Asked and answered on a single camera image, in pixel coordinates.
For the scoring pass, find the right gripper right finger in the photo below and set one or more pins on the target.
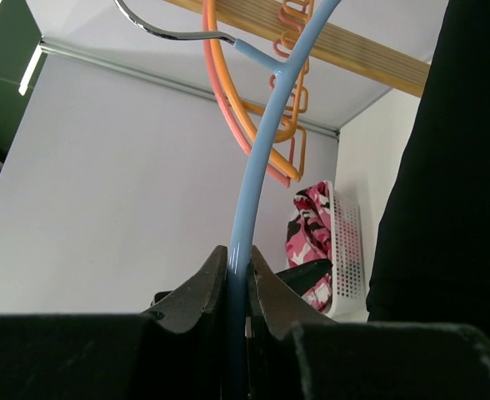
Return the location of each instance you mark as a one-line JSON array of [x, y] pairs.
[[295, 352]]

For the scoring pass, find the white plastic basket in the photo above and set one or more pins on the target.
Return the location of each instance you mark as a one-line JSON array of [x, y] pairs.
[[342, 290]]

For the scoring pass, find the black trousers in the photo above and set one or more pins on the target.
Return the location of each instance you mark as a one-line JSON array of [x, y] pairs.
[[432, 258]]

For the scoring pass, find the pink plastic hanger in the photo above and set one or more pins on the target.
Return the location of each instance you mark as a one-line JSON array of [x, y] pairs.
[[294, 16]]

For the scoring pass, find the wooden clothes rack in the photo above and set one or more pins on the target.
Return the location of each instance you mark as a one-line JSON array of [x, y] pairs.
[[335, 45]]

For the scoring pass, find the pink camouflage trousers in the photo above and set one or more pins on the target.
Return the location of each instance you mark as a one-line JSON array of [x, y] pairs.
[[309, 232]]

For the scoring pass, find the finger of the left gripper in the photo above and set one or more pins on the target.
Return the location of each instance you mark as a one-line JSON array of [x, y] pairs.
[[304, 277]]

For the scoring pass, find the orange hanger behind pink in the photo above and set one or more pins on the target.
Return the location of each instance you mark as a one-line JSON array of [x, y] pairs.
[[276, 125]]

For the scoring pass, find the blue plastic hanger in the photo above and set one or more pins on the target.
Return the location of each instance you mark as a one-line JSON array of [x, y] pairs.
[[235, 380]]

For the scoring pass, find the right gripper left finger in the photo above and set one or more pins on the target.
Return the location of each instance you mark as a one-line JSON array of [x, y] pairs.
[[172, 350]]

